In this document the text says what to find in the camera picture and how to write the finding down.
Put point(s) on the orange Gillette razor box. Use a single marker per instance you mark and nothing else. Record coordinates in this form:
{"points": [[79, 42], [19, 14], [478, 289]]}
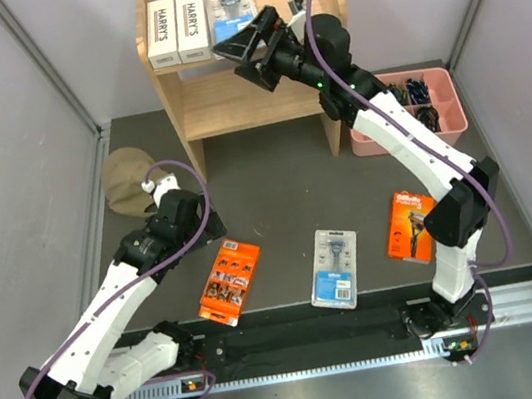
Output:
{"points": [[408, 239]]}

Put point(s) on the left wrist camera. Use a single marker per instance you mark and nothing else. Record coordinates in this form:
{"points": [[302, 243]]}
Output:
{"points": [[161, 187]]}

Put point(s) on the wooden two-tier shelf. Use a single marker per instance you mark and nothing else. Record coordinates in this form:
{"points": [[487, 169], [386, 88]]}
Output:
{"points": [[219, 102]]}

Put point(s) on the pink compartment organizer tray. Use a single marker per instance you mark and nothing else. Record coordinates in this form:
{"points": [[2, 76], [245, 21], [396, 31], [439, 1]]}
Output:
{"points": [[442, 97]]}

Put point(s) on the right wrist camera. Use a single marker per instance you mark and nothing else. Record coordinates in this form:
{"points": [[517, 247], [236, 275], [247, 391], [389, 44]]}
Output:
{"points": [[298, 12]]}

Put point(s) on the grey slotted cable duct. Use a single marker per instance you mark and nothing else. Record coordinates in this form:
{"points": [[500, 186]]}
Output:
{"points": [[180, 388]]}

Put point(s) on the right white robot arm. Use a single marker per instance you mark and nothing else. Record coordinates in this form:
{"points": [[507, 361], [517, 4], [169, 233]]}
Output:
{"points": [[463, 188]]}

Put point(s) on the beige cap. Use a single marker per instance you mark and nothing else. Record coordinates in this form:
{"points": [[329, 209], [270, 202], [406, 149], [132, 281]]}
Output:
{"points": [[122, 174]]}

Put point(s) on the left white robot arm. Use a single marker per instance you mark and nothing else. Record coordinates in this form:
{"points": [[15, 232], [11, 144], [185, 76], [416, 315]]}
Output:
{"points": [[81, 367]]}

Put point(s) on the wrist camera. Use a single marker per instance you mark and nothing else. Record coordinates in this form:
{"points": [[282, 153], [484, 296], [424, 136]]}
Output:
{"points": [[161, 187], [298, 12]]}

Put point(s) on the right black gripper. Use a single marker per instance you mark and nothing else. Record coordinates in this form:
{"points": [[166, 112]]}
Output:
{"points": [[240, 48]]}

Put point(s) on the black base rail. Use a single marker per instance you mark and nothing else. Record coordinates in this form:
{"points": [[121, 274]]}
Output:
{"points": [[300, 336]]}

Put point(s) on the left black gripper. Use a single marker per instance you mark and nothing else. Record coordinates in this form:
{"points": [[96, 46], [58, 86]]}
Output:
{"points": [[213, 229]]}

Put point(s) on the orange razor blade cartridge box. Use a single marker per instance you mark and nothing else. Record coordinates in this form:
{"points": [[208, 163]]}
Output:
{"points": [[228, 283]]}

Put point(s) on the white Harry's box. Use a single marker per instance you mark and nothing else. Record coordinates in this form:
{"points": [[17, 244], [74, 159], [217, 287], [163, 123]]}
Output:
{"points": [[192, 32], [162, 35]]}

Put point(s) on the blue razor blister pack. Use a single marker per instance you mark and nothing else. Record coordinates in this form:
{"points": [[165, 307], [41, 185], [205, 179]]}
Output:
{"points": [[227, 17], [334, 270]]}

